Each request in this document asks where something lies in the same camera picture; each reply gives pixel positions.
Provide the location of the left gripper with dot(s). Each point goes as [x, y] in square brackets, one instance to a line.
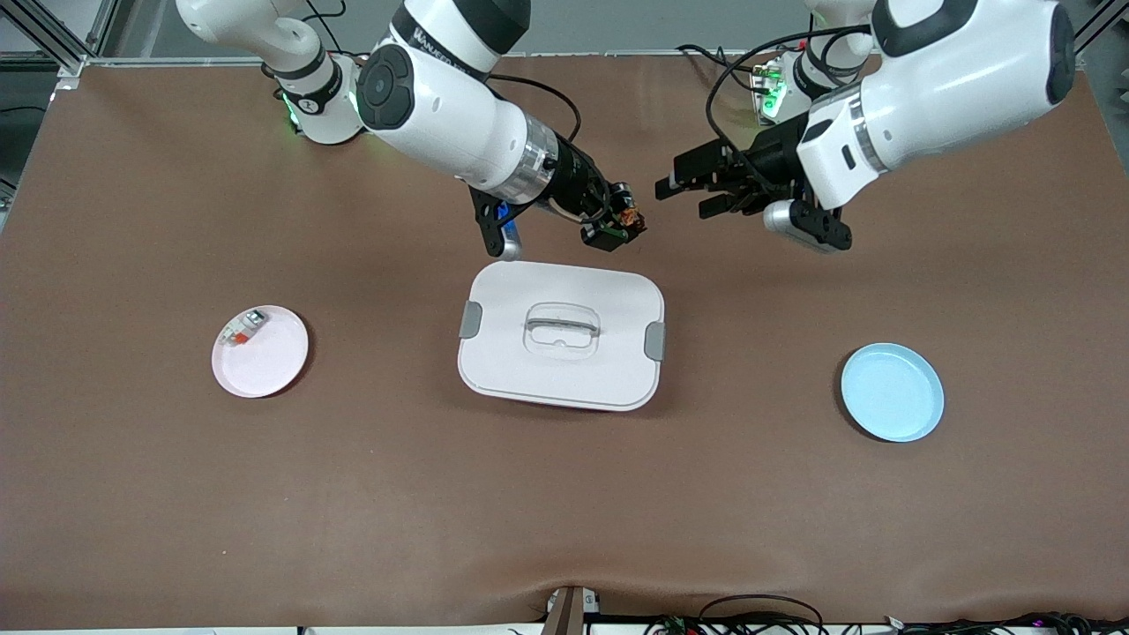
[774, 158]

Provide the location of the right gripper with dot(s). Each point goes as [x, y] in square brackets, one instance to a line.
[576, 181]

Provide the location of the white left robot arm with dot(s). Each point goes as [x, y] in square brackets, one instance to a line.
[961, 79]

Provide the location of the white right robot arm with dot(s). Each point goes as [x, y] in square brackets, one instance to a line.
[441, 115]

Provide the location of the white lidded box grey latches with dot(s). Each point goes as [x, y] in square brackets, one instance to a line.
[564, 375]

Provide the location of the light blue round plate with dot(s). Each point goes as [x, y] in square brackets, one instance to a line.
[893, 392]

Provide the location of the pink round plate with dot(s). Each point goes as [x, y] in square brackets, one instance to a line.
[265, 366]

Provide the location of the silver table edge rail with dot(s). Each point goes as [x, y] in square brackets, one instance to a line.
[617, 55]

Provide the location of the white switch with red lever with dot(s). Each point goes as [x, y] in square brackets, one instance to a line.
[242, 328]

